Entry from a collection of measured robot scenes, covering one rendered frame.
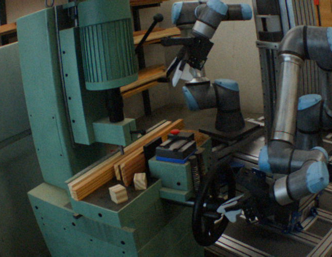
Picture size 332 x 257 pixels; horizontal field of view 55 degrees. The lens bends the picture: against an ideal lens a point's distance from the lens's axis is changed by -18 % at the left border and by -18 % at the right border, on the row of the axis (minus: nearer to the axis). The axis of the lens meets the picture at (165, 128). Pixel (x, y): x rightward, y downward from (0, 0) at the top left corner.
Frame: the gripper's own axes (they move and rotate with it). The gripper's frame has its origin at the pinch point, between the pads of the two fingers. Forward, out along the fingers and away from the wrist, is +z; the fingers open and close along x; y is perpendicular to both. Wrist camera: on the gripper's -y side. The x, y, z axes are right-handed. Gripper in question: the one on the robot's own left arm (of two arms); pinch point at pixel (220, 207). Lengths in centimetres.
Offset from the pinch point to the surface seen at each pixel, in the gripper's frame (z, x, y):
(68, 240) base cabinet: 64, -15, -6
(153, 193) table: 20.7, 0.5, -11.3
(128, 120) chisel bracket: 22.5, 8.5, -34.9
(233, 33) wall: 117, 336, -87
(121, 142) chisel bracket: 25.5, 3.9, -30.0
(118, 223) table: 21.5, -17.7, -9.9
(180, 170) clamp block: 10.8, 5.5, -13.9
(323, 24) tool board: -5, 329, -43
